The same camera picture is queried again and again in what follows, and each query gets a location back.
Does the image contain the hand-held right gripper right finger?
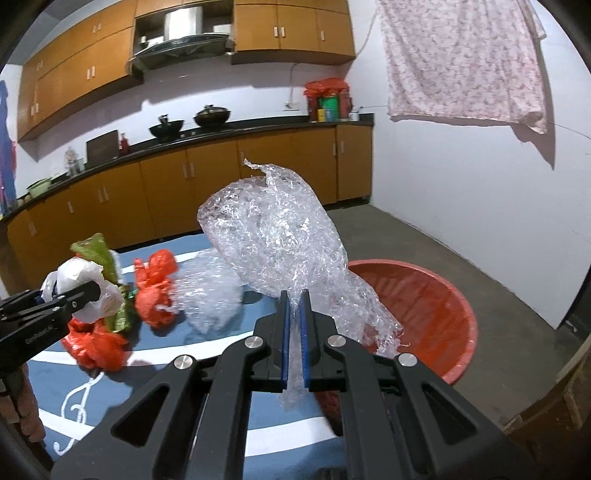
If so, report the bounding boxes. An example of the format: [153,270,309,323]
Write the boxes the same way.
[299,288,539,480]

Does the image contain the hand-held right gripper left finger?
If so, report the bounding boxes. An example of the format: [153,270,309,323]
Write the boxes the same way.
[51,291,293,480]

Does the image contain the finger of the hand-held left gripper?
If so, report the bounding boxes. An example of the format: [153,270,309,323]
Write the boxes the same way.
[27,280,102,325]
[0,288,57,320]

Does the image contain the white translucent plastic bag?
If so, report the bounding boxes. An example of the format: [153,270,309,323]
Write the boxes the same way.
[41,258,126,324]

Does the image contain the red plastic bag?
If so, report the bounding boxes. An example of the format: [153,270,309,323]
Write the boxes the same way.
[62,318,133,371]
[133,249,182,329]

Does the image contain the small clear bubble wrap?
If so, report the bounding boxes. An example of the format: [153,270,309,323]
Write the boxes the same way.
[173,249,253,336]

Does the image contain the large clear bubble wrap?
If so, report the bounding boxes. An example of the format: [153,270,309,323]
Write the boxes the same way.
[197,158,405,411]

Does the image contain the red plastic basin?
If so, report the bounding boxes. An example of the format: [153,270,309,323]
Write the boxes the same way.
[346,259,479,387]

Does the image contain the person's left forearm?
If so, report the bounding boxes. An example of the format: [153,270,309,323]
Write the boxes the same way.
[0,367,48,446]

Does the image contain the dark green foil wrapper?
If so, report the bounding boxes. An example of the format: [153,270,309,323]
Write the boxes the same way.
[106,285,140,334]

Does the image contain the light green plastic wrapper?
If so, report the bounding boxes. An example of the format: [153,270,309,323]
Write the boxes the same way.
[71,233,123,283]

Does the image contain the blue music note tablecloth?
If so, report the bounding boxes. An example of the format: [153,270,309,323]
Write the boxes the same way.
[25,231,352,462]

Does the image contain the green bowl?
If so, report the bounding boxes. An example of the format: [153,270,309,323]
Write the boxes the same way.
[26,177,53,199]

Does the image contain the clear glass jar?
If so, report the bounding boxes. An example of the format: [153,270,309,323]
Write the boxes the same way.
[64,146,84,175]

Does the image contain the brown wooden board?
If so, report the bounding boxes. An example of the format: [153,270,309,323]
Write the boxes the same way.
[85,130,120,169]

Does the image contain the wooden base cabinets black countertop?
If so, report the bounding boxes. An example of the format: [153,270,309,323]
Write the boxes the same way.
[6,114,375,282]

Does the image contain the green yellow canister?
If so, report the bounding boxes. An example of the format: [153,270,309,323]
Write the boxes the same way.
[318,95,341,123]

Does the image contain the black wok with lid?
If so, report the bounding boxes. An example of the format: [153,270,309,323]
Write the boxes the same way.
[192,104,231,128]

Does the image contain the red bag on tins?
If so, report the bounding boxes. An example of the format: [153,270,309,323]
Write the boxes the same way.
[303,77,348,99]

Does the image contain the cardboard box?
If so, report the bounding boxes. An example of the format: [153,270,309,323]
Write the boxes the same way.
[502,339,591,464]

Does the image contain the steel range hood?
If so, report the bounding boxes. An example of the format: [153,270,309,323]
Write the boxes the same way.
[128,6,237,71]

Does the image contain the pink floral hanging cloth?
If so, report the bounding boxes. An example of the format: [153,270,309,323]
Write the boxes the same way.
[375,0,549,136]

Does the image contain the colourful wall poster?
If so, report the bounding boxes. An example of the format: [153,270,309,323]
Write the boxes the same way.
[0,80,18,219]

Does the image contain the black wok with handle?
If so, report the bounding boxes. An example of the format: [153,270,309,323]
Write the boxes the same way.
[148,115,185,140]

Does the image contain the long wooden wall cabinet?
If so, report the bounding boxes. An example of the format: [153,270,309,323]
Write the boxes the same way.
[17,0,145,142]

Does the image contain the wall socket with cable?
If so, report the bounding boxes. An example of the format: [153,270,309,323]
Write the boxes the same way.
[283,62,298,112]

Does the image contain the short wooden wall cabinet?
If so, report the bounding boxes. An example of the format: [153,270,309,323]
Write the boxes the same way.
[232,0,357,66]

